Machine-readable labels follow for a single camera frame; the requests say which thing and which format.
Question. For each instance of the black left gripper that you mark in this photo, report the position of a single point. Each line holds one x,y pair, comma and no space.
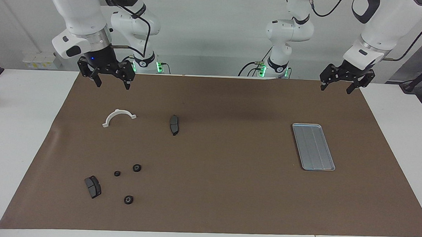
344,71

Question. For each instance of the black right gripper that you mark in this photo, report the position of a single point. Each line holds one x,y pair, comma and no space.
103,62

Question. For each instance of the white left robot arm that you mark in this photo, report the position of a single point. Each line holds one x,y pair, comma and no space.
382,29

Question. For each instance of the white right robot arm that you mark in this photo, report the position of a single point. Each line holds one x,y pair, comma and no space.
80,9

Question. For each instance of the silver metal tray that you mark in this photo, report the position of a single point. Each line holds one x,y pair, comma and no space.
313,148

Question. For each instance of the black stand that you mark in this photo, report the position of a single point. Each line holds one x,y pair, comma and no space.
417,79

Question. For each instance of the grooved dark grey brake pad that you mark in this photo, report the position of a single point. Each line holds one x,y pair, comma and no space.
93,187

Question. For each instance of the brown paper table mat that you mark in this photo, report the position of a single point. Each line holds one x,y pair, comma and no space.
229,197

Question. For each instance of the white curved plastic bracket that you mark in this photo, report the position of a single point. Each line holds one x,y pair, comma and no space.
117,111

